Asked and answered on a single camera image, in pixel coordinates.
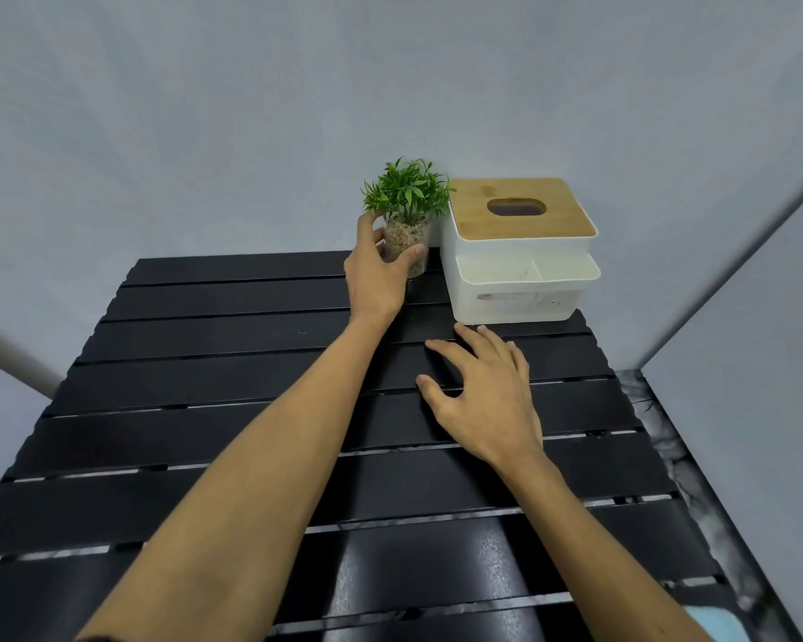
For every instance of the person's right hand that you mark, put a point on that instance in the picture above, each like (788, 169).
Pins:
(492, 407)

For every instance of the person's left hand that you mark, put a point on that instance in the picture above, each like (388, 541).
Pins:
(373, 284)

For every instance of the person's right thumb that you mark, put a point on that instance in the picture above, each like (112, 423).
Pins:
(436, 397)

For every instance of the person's left thumb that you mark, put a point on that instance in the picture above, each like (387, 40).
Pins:
(409, 256)

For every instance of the person's right little finger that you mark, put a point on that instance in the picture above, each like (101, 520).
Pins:
(520, 364)

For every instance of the person's right middle finger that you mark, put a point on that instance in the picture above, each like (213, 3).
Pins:
(478, 346)

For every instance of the green plant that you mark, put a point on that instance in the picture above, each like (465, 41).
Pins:
(407, 193)

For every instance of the person's left forearm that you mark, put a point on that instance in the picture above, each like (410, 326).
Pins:
(254, 488)

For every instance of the person's right forearm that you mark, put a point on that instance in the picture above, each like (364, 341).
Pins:
(595, 561)

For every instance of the white tissue box bamboo lid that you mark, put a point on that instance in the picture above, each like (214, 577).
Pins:
(518, 260)

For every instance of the light blue cloth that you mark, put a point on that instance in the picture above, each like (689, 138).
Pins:
(719, 627)

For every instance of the white pole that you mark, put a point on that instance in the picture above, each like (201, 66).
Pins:
(13, 357)

